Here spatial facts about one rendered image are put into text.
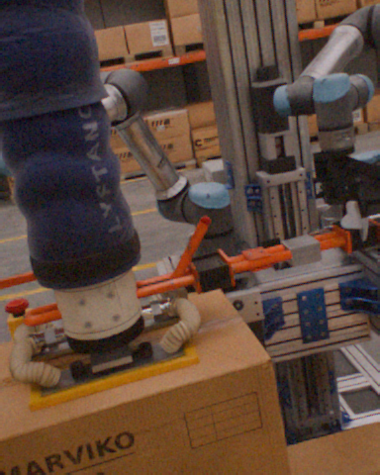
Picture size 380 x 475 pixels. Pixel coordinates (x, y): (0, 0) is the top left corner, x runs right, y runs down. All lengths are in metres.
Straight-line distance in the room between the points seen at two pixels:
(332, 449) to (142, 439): 0.73
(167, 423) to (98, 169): 0.50
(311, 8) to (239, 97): 7.02
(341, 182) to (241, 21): 0.73
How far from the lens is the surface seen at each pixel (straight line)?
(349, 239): 1.30
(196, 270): 1.20
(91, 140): 1.07
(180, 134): 8.28
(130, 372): 1.17
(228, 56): 1.79
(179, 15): 8.32
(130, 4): 9.57
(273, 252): 1.30
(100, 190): 1.08
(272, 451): 1.26
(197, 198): 1.65
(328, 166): 1.27
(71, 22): 1.06
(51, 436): 1.15
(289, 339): 1.85
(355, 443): 1.77
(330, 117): 1.25
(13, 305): 1.76
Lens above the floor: 1.66
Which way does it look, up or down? 17 degrees down
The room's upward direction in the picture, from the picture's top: 10 degrees counter-clockwise
